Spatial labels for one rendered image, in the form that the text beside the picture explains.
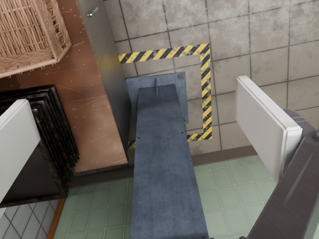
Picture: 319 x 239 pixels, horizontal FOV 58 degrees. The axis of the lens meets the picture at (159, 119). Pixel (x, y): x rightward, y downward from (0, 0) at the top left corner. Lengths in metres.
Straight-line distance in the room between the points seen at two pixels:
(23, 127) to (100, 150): 0.91
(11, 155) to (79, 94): 0.82
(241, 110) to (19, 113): 0.13
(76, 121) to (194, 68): 0.77
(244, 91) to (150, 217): 0.69
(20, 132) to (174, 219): 0.68
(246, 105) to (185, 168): 0.80
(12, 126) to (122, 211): 1.48
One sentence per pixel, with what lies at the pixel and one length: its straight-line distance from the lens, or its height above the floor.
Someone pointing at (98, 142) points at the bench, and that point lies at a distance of 1.07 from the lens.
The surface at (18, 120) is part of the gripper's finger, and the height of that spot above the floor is 1.31.
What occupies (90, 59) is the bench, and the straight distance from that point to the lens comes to 0.93.
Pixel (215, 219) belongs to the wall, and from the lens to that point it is 1.49.
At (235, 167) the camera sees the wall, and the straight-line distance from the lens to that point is 1.75.
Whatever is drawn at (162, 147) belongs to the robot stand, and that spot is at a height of 0.58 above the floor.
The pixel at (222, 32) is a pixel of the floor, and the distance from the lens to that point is 1.54.
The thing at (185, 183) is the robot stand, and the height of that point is 0.79.
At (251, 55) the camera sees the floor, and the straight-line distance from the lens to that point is 1.62.
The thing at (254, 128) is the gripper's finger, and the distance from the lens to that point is 0.16.
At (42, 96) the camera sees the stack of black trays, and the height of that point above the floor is 0.67.
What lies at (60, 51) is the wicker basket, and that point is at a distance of 0.83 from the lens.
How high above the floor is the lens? 1.45
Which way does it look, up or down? 60 degrees down
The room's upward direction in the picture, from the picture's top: 175 degrees clockwise
